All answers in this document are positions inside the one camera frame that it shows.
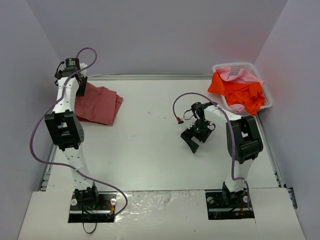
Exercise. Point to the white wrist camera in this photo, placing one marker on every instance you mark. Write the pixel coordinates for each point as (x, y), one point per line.
(83, 68)
(191, 127)

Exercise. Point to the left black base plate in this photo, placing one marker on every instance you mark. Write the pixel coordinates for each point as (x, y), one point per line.
(100, 212)

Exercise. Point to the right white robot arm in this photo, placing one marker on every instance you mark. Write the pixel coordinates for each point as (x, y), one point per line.
(244, 143)

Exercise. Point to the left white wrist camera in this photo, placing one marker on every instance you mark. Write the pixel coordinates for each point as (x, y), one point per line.
(83, 68)

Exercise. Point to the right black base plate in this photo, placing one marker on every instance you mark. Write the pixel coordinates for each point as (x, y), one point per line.
(218, 209)

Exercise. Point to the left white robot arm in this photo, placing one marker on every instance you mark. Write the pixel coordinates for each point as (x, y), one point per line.
(67, 132)

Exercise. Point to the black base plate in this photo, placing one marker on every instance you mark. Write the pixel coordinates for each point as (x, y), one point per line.
(100, 212)
(218, 209)

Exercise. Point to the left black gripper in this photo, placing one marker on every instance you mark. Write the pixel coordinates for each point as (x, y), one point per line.
(81, 86)

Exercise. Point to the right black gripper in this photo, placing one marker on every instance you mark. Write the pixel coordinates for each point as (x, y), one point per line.
(196, 135)

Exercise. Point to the salmon pink t-shirt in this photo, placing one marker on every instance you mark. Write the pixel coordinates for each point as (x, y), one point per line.
(98, 104)

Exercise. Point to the folded dark red t-shirt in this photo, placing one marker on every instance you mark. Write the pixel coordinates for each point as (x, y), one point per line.
(90, 121)

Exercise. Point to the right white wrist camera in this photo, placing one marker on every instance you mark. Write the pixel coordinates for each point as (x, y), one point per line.
(191, 127)

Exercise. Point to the orange t-shirt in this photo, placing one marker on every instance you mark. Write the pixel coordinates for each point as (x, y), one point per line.
(249, 95)

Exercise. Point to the light pink t-shirt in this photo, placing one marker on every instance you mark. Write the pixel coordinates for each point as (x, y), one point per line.
(242, 76)

